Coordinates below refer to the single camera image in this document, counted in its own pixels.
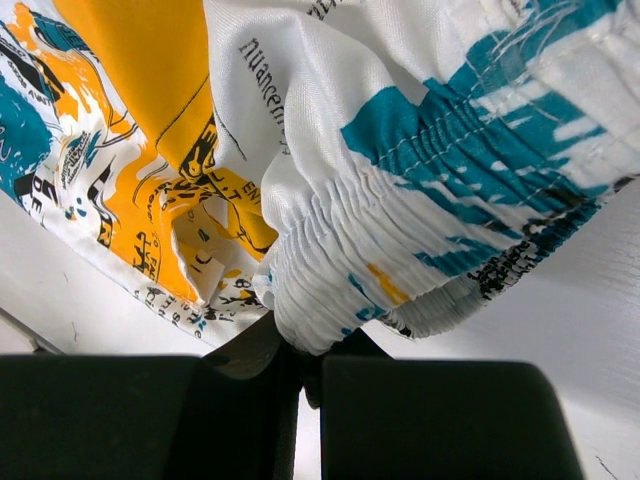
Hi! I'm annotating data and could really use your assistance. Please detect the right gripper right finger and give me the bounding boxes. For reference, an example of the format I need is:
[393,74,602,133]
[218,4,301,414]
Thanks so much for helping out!
[302,331,584,479]

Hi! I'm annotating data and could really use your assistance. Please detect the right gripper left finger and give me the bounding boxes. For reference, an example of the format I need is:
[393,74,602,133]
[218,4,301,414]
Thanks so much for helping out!
[1,315,300,479]

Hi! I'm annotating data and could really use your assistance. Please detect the printed white teal yellow shorts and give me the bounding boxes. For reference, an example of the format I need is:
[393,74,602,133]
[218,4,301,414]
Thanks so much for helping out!
[1,1,639,355]

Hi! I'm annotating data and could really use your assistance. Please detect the aluminium table edge rail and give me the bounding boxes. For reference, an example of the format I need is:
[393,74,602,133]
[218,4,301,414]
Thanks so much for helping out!
[1,309,63,355]

